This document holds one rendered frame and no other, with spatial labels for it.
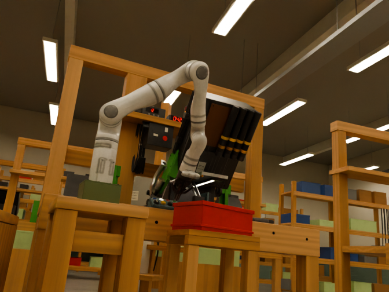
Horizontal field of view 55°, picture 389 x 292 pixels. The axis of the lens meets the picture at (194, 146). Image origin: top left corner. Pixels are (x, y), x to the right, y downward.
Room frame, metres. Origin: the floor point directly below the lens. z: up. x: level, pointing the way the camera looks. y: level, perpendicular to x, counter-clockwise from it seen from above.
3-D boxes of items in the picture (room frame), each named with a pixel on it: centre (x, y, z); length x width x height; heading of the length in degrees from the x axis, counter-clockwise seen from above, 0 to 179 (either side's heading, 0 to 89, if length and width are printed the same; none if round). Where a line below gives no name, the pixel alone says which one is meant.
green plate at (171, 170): (2.11, 0.11, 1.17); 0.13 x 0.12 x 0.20; 113
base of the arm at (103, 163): (1.44, 0.35, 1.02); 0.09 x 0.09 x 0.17; 33
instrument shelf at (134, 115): (2.44, 0.17, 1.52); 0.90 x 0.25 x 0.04; 113
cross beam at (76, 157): (2.54, 0.21, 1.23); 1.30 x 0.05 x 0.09; 113
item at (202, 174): (2.14, -0.05, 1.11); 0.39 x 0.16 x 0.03; 23
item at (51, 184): (2.48, 0.18, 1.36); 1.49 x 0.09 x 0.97; 113
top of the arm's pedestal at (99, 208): (1.44, 0.35, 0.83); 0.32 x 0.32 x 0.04; 24
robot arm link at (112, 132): (1.44, 0.35, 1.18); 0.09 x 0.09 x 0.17; 11
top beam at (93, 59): (2.48, 0.18, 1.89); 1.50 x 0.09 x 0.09; 113
